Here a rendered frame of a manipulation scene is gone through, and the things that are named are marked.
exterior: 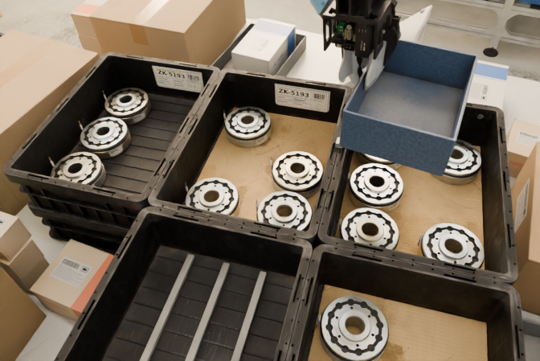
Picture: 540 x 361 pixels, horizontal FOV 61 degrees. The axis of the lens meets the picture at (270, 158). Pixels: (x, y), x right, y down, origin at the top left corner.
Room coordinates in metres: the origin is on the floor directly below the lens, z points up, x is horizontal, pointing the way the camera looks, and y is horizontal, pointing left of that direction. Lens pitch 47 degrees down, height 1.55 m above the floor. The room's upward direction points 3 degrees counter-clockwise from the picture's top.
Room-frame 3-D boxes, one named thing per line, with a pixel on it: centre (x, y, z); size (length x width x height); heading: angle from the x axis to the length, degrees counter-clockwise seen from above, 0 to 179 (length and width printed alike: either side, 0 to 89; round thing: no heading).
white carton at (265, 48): (1.19, 0.00, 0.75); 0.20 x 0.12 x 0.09; 153
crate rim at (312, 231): (0.63, 0.02, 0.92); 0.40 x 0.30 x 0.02; 162
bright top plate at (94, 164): (0.64, 0.40, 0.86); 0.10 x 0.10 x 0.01
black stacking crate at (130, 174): (0.72, 0.30, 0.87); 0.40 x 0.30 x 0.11; 162
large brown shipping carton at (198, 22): (1.31, 0.27, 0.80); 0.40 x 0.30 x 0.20; 158
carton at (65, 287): (0.44, 0.37, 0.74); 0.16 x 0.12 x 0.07; 65
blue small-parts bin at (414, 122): (0.52, -0.21, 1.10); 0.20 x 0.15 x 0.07; 153
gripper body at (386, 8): (0.53, -0.13, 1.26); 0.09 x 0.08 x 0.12; 151
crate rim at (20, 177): (0.72, 0.30, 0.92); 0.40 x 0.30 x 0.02; 162
